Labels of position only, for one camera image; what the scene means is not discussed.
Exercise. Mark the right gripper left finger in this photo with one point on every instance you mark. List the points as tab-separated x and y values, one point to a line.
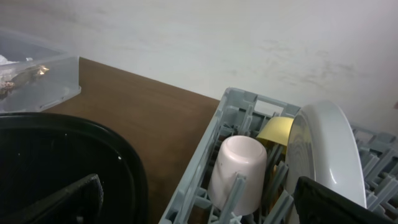
79	202

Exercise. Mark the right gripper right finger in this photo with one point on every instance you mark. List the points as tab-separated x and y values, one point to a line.
317	204

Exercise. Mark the grey plate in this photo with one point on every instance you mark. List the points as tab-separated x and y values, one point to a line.
322	147

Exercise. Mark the yellow bowl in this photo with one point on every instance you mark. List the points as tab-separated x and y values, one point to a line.
276	131

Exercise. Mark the pink cup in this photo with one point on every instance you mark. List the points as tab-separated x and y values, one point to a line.
239	155

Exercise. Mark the brown gold snack wrapper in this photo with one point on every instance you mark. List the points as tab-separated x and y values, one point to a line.
11	81

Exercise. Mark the white tissue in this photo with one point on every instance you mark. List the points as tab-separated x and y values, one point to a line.
5	61

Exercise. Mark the grey dishwasher rack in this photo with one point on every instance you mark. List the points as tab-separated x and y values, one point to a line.
242	113

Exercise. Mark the round black tray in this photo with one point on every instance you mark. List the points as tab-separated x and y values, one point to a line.
42	153

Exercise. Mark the clear plastic bin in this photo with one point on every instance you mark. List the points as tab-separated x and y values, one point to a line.
59	84

